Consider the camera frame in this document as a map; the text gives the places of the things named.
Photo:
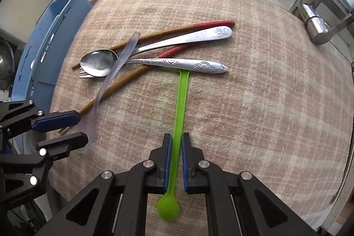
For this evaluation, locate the checked beige cloth mat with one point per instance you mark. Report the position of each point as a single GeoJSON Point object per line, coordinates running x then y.
{"type": "Point", "coordinates": [249, 114]}

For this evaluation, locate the blue plastic utensil basket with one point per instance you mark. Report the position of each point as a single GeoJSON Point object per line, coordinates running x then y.
{"type": "Point", "coordinates": [69, 14]}

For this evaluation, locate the metal pot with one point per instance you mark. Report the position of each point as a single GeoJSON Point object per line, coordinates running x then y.
{"type": "Point", "coordinates": [4, 59]}

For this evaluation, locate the clear plastic spoon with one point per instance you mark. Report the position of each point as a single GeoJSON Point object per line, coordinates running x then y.
{"type": "Point", "coordinates": [101, 95]}

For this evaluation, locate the red-tipped wooden chopstick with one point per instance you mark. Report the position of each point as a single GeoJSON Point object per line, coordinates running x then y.
{"type": "Point", "coordinates": [215, 23]}
{"type": "Point", "coordinates": [171, 51]}

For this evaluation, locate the chrome faucet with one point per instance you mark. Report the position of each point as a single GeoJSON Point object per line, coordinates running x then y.
{"type": "Point", "coordinates": [315, 23]}

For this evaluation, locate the green plastic spoon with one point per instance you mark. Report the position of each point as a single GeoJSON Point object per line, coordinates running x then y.
{"type": "Point", "coordinates": [179, 108]}

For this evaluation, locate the metal fork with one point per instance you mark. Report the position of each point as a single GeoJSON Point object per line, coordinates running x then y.
{"type": "Point", "coordinates": [210, 32]}

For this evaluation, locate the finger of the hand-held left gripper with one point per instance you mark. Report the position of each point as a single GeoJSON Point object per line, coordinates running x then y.
{"type": "Point", "coordinates": [55, 120]}
{"type": "Point", "coordinates": [65, 142]}

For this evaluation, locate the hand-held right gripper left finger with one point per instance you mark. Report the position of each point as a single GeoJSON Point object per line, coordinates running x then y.
{"type": "Point", "coordinates": [167, 161]}

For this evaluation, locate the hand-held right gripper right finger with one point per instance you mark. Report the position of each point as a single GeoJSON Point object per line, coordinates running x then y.
{"type": "Point", "coordinates": [184, 161]}

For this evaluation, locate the metal spoon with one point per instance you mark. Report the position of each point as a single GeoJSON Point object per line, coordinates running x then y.
{"type": "Point", "coordinates": [193, 64]}

